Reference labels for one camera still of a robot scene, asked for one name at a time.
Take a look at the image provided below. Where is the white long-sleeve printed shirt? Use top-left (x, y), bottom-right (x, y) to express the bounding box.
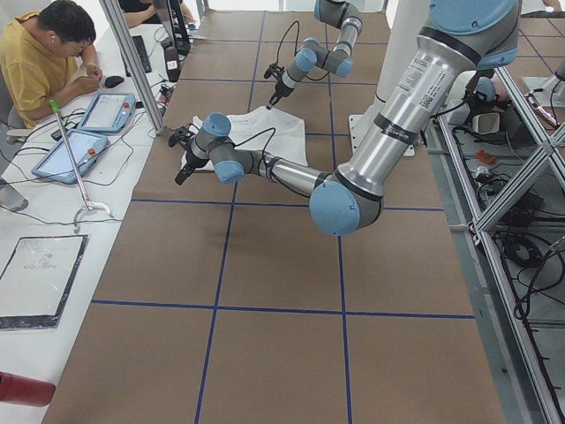
top-left (185, 107), bottom-right (308, 183)

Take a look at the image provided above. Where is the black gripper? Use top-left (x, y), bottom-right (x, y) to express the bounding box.
top-left (266, 75), bottom-right (295, 110)
top-left (175, 147), bottom-right (208, 186)

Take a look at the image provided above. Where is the grey aluminium frame post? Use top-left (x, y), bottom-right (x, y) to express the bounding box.
top-left (99, 0), bottom-right (165, 135)

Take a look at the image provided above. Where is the lower blue teach pendant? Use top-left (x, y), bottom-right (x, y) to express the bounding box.
top-left (30, 128), bottom-right (109, 186)

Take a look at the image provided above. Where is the red fire extinguisher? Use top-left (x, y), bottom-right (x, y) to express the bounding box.
top-left (1, 372), bottom-right (56, 407)

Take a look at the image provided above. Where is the black computer mouse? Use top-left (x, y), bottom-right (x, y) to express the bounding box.
top-left (104, 75), bottom-right (124, 88)

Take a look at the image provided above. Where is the blue teach pendant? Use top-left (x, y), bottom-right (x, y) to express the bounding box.
top-left (77, 93), bottom-right (136, 135)
top-left (30, 128), bottom-right (109, 186)

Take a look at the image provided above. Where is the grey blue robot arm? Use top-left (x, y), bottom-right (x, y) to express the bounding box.
top-left (176, 1), bottom-right (522, 236)
top-left (264, 1), bottom-right (363, 110)

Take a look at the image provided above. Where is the silver foil tray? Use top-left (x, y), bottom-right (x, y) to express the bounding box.
top-left (1, 235), bottom-right (88, 331)

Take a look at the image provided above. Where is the man in yellow shirt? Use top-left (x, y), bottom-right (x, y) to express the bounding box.
top-left (1, 1), bottom-right (102, 128)

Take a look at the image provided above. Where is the silver reacher grabber stick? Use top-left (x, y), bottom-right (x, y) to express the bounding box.
top-left (49, 100), bottom-right (114, 234)

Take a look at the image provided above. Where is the upper blue teach pendant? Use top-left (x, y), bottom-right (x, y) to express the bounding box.
top-left (77, 93), bottom-right (136, 135)

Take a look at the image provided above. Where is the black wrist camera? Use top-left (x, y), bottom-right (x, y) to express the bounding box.
top-left (263, 63), bottom-right (285, 80)
top-left (168, 126), bottom-right (195, 148)

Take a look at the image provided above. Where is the black keyboard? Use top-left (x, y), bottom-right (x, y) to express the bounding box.
top-left (132, 35), bottom-right (153, 73)

